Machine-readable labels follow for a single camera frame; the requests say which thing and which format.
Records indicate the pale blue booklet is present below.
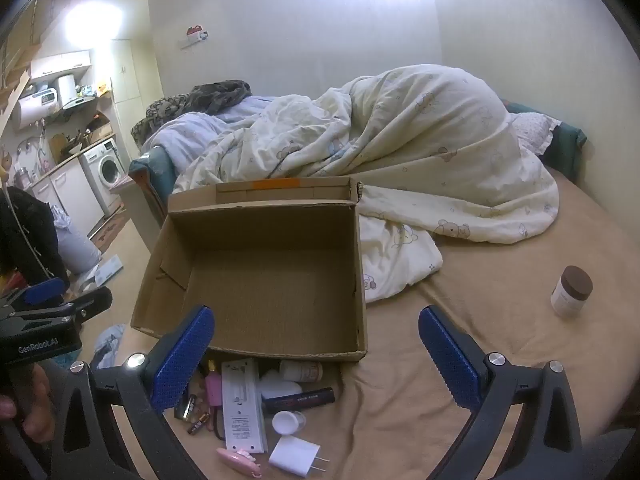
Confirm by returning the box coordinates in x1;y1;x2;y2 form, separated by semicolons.
94;255;124;286

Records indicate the black cylindrical tube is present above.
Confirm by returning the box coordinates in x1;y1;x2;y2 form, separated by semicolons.
263;386;337;407

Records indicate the black jacket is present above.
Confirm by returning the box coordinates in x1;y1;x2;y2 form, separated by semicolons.
0;187;71;293

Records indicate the dark patterned blanket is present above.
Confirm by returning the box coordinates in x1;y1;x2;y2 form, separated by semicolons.
131;80;253;143

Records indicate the white kitchen base cabinet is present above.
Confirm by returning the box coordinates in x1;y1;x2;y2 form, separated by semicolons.
25;160;106;238

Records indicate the range hood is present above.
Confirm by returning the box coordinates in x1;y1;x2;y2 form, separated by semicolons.
55;74;96;111

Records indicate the lavender blanket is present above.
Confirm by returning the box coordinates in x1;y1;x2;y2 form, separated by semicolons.
140;95;281;161

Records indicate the white pill bottle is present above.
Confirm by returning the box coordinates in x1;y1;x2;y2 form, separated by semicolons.
279;360;324;383

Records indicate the brown floor rug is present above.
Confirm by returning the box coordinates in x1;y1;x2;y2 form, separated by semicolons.
92;205;126;253

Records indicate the brown cardboard box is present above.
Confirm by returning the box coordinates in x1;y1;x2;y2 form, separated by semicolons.
131;176;368;363

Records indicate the pink lip balm tube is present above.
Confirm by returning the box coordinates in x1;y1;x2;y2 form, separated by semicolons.
206;360;224;407

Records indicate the cream bear print duvet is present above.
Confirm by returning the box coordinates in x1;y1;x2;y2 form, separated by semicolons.
172;64;560;305

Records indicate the pale laundry bag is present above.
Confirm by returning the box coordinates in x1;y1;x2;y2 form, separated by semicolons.
52;207;103;276

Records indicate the small white jar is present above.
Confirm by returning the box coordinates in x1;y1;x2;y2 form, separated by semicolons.
271;410;307;436

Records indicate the white water heater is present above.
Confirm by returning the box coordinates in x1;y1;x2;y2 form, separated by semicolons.
10;87;60;131

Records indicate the white wall cabinet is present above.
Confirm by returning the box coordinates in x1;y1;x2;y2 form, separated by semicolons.
30;50;93;81

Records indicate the white power adapter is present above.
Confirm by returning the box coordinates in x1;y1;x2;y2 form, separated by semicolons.
268;435;331;478

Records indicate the wall shelf with toy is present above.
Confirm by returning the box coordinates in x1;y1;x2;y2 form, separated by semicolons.
179;25;211;51

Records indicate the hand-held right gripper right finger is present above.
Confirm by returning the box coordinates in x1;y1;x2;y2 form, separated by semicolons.
419;305;583;480

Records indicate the tall white wardrobe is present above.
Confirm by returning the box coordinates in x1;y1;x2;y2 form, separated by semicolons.
109;39;163;156

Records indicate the white power strip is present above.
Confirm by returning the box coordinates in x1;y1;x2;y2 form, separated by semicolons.
221;358;269;454

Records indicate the person's left hand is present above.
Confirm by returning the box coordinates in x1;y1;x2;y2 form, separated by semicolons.
0;362;57;441

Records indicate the white washing machine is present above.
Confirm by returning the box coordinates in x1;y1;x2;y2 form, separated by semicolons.
80;140;126;216

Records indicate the wooden staircase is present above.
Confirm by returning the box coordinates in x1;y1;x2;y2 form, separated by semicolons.
0;0;66;126

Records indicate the bed with tan sheet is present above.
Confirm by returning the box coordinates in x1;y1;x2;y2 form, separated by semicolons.
128;100;640;480

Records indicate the floral ruffled pillow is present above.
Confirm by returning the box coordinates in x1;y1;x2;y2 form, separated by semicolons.
507;111;563;156

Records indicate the white jar brown lid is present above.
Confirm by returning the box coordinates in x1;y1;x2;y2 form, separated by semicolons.
550;266;594;320

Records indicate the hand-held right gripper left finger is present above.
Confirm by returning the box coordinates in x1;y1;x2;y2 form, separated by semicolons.
50;305;216;480

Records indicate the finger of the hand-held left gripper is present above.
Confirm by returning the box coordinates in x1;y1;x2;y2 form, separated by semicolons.
10;286;113;328
0;278;68;312

